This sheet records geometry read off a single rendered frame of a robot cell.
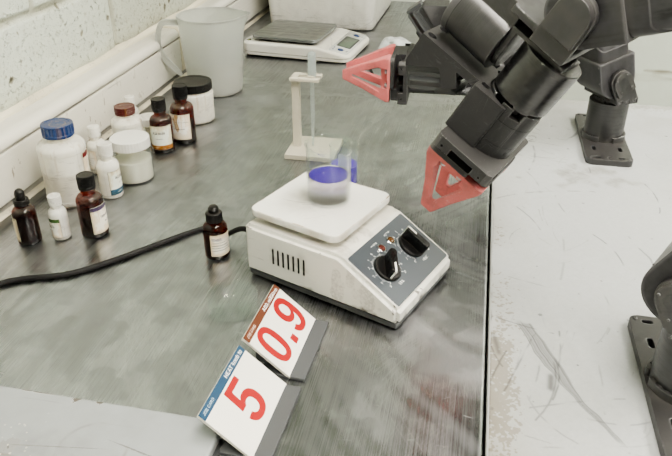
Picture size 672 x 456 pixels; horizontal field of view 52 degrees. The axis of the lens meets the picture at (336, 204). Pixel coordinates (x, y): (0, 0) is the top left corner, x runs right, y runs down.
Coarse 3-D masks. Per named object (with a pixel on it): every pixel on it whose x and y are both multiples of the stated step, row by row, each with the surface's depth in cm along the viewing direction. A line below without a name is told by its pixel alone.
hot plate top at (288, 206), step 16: (304, 176) 84; (288, 192) 80; (304, 192) 80; (352, 192) 80; (368, 192) 80; (384, 192) 80; (256, 208) 77; (272, 208) 77; (288, 208) 77; (304, 208) 77; (320, 208) 77; (336, 208) 77; (352, 208) 77; (368, 208) 77; (288, 224) 74; (304, 224) 74; (320, 224) 74; (336, 224) 74; (352, 224) 74; (336, 240) 72
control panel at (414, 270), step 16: (400, 224) 79; (368, 240) 75; (384, 240) 76; (352, 256) 72; (368, 256) 73; (400, 256) 76; (432, 256) 78; (368, 272) 72; (416, 272) 75; (384, 288) 71; (400, 288) 72; (400, 304) 71
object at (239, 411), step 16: (240, 368) 62; (256, 368) 63; (240, 384) 61; (256, 384) 62; (272, 384) 63; (224, 400) 58; (240, 400) 60; (256, 400) 61; (208, 416) 56; (224, 416) 57; (240, 416) 59; (256, 416) 60; (224, 432) 57; (240, 432) 58; (256, 432) 59
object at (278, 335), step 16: (272, 304) 70; (288, 304) 71; (272, 320) 68; (288, 320) 70; (304, 320) 72; (256, 336) 66; (272, 336) 67; (288, 336) 68; (272, 352) 66; (288, 352) 67
